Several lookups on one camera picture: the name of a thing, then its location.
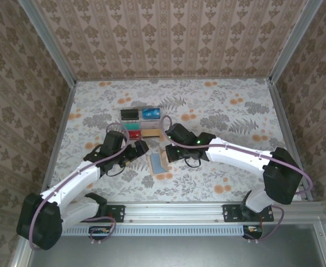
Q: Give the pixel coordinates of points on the beige card holder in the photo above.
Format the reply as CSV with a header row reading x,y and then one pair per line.
x,y
165,167

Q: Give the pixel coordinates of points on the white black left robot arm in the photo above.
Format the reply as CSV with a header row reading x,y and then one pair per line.
x,y
76,178

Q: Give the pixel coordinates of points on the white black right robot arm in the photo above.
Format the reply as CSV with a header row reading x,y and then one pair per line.
x,y
235,160

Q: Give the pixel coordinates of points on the red card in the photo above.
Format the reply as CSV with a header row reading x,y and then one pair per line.
x,y
135,135

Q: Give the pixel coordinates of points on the green card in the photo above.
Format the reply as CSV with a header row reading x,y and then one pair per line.
x,y
132,126

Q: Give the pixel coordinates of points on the gold card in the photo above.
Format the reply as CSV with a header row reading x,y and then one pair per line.
x,y
152,133

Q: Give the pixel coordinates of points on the black card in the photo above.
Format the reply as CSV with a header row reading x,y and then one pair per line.
x,y
129,114

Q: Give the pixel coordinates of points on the clear acrylic card organizer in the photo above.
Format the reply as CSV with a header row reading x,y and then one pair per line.
x,y
149,123

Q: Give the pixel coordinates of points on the light blue card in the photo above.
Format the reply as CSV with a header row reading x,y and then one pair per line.
x,y
155,162

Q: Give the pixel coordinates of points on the black controller board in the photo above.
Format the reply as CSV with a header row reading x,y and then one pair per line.
x,y
253,232
99,232

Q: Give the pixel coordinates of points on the grey metal panel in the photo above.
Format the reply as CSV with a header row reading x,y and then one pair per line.
x,y
165,253

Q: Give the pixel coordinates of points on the aluminium table side rail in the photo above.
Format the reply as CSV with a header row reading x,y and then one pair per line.
x,y
284,122
60,133

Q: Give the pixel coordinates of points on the aluminium mounting rail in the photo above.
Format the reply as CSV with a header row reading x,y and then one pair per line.
x,y
174,212

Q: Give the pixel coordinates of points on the aluminium frame post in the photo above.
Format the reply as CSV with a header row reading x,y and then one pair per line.
x,y
49,44
293,39

